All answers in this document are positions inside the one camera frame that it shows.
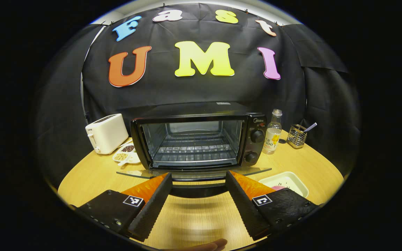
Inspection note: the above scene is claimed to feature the black electric oven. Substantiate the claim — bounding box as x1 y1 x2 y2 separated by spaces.
116 102 272 198

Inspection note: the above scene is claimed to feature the clear bottle with yellow label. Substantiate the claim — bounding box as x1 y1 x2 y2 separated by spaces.
262 109 283 155

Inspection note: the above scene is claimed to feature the pale square plate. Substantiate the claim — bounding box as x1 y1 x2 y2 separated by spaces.
259 172 310 198

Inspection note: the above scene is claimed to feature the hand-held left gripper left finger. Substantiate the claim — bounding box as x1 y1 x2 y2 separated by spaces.
76 172 173 242

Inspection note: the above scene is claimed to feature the black backdrop cloth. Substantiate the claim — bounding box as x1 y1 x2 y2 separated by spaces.
35 3 360 182

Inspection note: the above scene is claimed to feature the white toaster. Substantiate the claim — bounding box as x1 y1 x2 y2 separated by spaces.
85 114 129 155

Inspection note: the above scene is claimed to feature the white divided snack dish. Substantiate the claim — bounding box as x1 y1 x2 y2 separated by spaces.
112 141 141 166

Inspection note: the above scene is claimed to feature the metal wire holder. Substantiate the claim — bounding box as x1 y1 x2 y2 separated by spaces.
287 124 308 149

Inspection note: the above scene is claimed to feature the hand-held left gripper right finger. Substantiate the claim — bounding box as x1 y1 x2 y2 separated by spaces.
225 170 322 241

